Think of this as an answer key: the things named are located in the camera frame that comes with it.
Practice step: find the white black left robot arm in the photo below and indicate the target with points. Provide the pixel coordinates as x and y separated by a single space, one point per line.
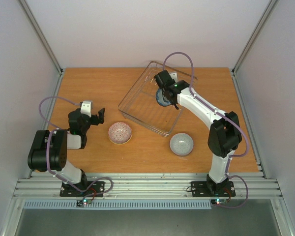
48 152

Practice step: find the left aluminium corner post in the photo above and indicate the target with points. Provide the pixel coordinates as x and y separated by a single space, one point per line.
36 27

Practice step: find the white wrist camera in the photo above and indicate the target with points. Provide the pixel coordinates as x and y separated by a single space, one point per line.
174 76
86 108

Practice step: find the blue floral white bowl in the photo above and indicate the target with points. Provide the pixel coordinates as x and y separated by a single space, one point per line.
161 99

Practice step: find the grey slotted cable duct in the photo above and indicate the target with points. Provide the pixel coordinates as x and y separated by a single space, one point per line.
117 204

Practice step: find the chrome wire dish rack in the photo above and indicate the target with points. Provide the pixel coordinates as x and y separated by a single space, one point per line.
140 105

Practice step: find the right aluminium corner post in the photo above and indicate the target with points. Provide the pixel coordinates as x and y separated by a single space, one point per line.
255 34

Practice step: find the right green circuit board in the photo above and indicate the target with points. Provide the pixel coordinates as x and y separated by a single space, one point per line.
219 201

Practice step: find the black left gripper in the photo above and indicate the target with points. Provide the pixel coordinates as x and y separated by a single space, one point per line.
101 120

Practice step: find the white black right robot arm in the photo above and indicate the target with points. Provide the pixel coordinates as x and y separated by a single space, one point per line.
224 134

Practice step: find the pink patterned bowl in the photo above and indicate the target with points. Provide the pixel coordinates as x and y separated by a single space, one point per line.
120 133

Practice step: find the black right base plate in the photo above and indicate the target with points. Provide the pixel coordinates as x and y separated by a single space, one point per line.
208 189

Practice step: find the green circuit board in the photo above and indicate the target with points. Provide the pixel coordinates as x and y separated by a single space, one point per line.
84 202
219 201

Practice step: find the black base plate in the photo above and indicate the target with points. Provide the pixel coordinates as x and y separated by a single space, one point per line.
208 189
67 190

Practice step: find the aluminium corner post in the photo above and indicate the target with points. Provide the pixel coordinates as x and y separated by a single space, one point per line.
255 34
36 27

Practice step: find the grey patterned bowl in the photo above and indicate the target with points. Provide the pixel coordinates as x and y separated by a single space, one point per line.
181 144

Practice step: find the left green circuit board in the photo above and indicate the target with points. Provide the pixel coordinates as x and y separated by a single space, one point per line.
84 202

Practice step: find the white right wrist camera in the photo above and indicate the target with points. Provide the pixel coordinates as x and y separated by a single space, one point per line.
174 76

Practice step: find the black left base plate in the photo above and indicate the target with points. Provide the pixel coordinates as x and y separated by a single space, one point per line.
67 190

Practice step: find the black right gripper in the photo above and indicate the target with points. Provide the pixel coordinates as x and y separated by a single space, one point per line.
167 92

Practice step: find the aluminium rail frame front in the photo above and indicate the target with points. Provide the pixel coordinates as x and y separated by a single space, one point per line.
150 186

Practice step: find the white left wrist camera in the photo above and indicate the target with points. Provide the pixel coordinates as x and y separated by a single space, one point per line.
86 108

